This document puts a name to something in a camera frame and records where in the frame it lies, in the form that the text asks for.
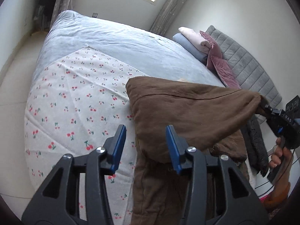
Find brown button jacket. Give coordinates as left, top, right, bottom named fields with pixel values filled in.
left=126, top=76, right=266, bottom=224

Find hanging black clothes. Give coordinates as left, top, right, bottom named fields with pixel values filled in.
left=33, top=0, right=56, bottom=31

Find right hand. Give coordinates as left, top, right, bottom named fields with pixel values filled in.
left=269, top=137, right=293, bottom=169

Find black puffer jacket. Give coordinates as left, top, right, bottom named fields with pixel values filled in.
left=241, top=115, right=269, bottom=177

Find grey quilted headboard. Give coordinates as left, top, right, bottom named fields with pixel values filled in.
left=206, top=25, right=282, bottom=107

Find front pink velvet pillow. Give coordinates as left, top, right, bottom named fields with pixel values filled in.
left=211, top=56, right=241, bottom=89

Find pink velvet pillow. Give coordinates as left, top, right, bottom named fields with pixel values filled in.
left=211, top=56, right=241, bottom=89
left=199, top=31, right=223, bottom=72

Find cherry print cloth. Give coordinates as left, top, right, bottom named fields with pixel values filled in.
left=24, top=47, right=142, bottom=224

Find rear pink velvet pillow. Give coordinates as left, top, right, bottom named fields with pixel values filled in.
left=199, top=31, right=223, bottom=72

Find folded pink blanket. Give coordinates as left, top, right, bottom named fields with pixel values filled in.
left=178, top=27, right=212, bottom=54

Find right grey curtain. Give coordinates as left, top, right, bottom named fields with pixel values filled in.
left=149, top=0, right=186, bottom=36

